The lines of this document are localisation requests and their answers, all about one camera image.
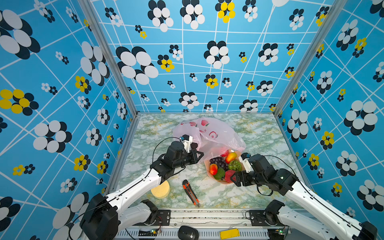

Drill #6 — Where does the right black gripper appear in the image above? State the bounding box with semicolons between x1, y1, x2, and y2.
228;170;266;187

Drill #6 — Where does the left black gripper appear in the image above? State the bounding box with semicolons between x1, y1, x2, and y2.
173;149;205;170

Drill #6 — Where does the green kiwi half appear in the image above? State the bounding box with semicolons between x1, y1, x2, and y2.
228;160;242;172

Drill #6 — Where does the pink plastic bag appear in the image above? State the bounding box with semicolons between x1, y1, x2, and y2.
173;118;246;160

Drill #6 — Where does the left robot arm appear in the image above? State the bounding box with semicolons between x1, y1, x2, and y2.
80;141;204;240

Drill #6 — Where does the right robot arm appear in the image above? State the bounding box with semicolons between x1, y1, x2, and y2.
230;154;378;240

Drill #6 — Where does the red orange mango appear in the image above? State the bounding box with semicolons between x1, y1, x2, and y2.
209;164;219;176

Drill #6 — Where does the yellow mango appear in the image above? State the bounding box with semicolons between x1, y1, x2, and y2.
226;152;237;164

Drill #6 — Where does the dark grape bunch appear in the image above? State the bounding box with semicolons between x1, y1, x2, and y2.
210;156;229;171

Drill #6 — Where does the red peach top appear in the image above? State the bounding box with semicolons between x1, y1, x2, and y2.
221;150;230;158

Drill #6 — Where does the orange black utility knife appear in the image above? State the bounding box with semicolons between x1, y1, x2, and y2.
183;180;200;208

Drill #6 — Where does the yellow round sponge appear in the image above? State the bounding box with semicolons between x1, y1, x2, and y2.
151;181;171;199

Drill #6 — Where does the yellow tag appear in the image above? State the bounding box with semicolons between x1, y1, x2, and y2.
220;229;240;240

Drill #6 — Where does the black computer mouse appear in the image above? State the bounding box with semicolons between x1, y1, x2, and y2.
178;226;199;240

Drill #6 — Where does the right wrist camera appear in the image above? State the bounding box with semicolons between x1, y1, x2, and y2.
239;153;254;173

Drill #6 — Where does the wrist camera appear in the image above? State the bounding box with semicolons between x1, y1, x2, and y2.
239;153;254;173
180;135;193;153

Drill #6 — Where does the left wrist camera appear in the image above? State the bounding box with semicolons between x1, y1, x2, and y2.
180;135;193;153

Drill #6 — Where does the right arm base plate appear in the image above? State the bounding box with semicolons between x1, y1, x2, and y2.
245;210;284;227

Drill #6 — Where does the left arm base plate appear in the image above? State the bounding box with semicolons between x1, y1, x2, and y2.
135;210;171;226

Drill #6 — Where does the aluminium front rail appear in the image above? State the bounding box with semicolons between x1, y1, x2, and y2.
80;207;340;240

